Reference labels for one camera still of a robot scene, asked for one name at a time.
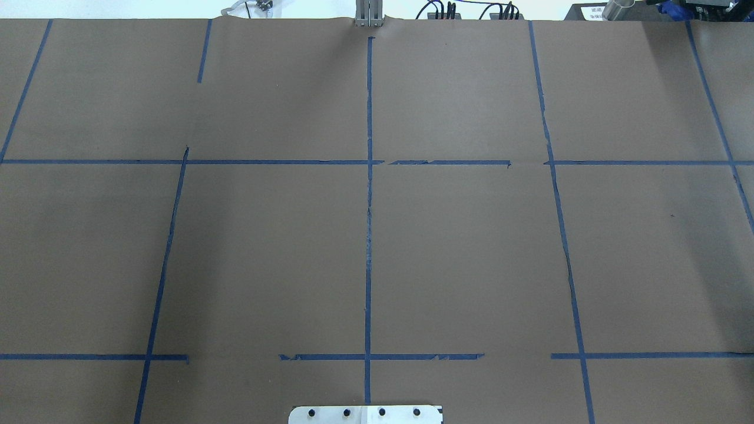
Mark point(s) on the brown paper table cover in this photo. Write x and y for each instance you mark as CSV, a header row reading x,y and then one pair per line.
x,y
234,220

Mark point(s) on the aluminium frame post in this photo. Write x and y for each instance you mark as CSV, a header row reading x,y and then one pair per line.
x,y
369,13

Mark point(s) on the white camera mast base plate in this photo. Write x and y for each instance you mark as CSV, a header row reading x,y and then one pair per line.
x,y
367,414

